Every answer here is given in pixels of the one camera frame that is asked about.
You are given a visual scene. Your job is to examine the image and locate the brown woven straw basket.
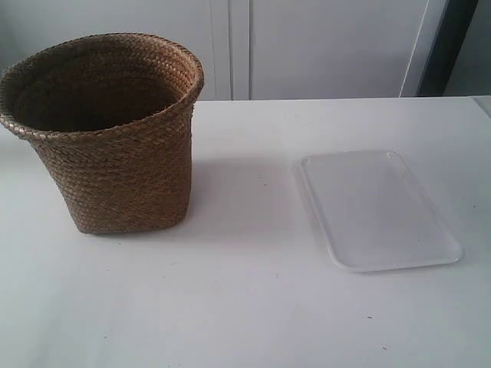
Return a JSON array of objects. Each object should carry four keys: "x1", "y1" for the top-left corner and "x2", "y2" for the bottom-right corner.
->
[{"x1": 1, "y1": 33, "x2": 204, "y2": 234}]

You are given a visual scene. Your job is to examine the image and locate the white plastic tray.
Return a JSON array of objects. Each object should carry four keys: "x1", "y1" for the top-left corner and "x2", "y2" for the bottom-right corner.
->
[{"x1": 299, "y1": 150, "x2": 464, "y2": 273}]

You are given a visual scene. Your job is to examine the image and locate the dark metal frame post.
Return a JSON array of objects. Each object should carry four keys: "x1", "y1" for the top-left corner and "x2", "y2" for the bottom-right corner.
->
[{"x1": 417, "y1": 0, "x2": 479, "y2": 97}]

